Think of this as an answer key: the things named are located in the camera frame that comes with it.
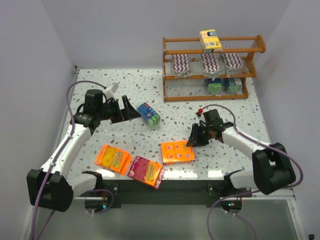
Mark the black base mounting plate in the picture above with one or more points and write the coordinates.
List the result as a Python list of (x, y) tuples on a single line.
[(170, 192)]

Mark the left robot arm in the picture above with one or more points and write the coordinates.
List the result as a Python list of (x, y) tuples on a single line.
[(49, 186)]

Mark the aluminium rail frame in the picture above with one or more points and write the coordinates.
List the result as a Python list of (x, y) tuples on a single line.
[(281, 194)]

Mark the pink grey zigzag sponge pack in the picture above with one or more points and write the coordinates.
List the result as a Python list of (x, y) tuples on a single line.
[(233, 63)]

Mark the orange Scrub Daddy box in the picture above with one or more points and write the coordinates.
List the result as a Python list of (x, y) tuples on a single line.
[(114, 159)]

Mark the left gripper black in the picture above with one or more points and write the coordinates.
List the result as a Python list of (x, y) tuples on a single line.
[(119, 111)]

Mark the yellow sponge pack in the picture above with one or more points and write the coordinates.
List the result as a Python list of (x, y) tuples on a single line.
[(209, 41)]

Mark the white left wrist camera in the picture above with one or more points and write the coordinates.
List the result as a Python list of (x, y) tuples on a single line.
[(110, 91)]

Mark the pink Scrub Mommy box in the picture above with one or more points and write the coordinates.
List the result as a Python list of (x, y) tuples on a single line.
[(146, 171)]

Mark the orange Scrub Mommy box back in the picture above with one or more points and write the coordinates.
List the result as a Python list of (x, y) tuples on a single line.
[(175, 152)]

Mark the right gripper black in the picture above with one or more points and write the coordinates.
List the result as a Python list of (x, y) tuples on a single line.
[(203, 132)]

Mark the blue green sponge pack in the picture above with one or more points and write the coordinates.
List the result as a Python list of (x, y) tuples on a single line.
[(213, 86), (232, 86), (149, 115)]

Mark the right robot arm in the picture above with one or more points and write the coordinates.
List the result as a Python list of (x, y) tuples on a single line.
[(271, 165)]

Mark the orange wooden shelf rack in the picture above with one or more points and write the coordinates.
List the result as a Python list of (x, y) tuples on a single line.
[(196, 64)]

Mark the silver scourer pack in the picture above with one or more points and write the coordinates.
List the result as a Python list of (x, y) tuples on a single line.
[(181, 65)]

